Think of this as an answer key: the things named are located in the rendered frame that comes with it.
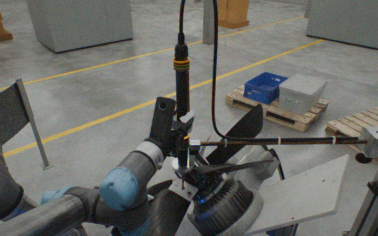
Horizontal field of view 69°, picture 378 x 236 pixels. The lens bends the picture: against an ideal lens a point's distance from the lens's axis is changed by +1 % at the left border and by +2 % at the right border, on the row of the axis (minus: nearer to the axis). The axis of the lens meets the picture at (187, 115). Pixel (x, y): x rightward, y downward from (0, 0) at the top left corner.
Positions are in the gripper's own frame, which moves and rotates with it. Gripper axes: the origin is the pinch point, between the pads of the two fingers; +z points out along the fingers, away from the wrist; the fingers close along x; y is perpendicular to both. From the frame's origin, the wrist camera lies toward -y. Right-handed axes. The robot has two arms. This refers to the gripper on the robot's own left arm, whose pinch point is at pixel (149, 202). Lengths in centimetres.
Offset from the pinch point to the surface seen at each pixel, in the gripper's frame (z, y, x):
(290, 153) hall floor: 139, 181, 99
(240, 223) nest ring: 29.4, -7.3, 4.1
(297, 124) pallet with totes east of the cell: 164, 224, 86
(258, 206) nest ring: 36.7, -1.8, 2.2
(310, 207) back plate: 44.7, -17.3, -11.2
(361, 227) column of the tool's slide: 80, 3, 19
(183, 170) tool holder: 11.6, -0.8, -12.6
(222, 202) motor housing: 24.5, -0.8, 0.7
